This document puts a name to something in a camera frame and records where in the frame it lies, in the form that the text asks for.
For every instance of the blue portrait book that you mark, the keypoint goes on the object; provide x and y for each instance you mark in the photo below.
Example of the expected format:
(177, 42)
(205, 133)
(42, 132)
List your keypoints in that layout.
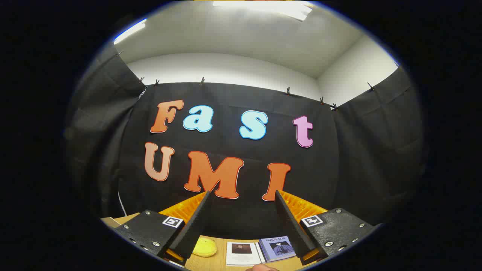
(276, 249)

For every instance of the yellow plush cushion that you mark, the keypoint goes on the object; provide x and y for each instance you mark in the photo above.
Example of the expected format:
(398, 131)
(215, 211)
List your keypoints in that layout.
(205, 247)

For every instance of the ceiling light panel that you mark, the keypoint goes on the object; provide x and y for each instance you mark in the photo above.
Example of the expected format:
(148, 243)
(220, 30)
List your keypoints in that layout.
(130, 31)
(263, 8)

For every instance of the white portrait book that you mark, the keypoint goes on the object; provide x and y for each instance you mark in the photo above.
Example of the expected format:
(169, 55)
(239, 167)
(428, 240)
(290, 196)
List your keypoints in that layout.
(243, 256)

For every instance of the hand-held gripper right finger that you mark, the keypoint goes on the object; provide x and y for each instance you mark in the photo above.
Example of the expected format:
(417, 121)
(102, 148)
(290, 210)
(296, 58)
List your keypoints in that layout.
(290, 226)

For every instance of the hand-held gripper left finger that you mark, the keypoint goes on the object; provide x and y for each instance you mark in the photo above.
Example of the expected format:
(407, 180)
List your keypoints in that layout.
(196, 226)

